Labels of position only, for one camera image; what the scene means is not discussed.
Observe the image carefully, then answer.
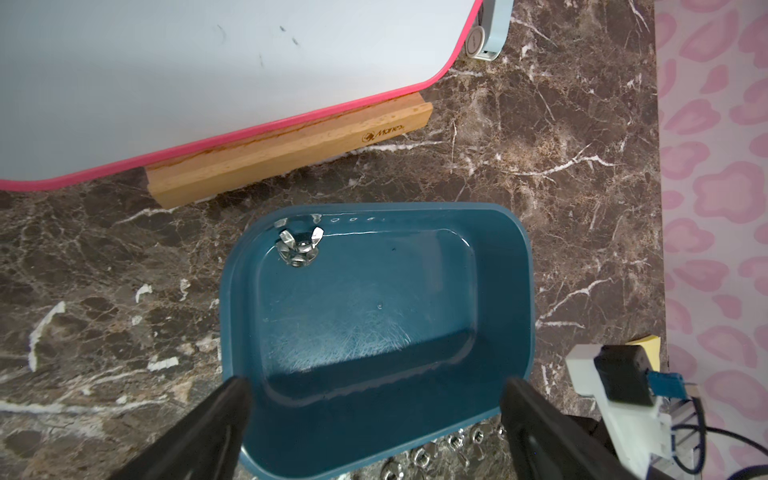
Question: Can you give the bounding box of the wooden easel stand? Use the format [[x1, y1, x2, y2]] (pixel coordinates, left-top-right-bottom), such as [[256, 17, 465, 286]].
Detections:
[[145, 93, 433, 209]]

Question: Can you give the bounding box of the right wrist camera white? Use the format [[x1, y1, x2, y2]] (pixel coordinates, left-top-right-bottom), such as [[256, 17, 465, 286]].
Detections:
[[566, 344, 701, 479]]

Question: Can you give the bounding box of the pile of wing nuts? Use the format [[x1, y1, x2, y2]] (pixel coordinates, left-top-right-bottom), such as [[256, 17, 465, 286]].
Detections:
[[275, 226, 324, 268]]

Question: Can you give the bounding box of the yellow sticky note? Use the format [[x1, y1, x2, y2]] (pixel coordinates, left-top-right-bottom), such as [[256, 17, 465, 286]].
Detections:
[[628, 335, 662, 371]]

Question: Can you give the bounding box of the teal plastic storage box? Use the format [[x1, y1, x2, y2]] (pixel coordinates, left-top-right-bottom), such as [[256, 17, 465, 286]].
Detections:
[[219, 202, 535, 479]]

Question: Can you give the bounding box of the pink framed whiteboard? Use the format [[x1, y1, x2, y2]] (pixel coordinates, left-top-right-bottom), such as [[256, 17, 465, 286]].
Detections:
[[1, 1, 480, 191]]

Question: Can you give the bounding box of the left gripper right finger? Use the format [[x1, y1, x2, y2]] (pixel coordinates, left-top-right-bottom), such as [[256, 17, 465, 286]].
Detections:
[[500, 377, 635, 479]]

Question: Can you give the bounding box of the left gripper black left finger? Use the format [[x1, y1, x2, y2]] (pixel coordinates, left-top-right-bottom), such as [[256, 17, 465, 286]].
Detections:
[[110, 376, 252, 479]]

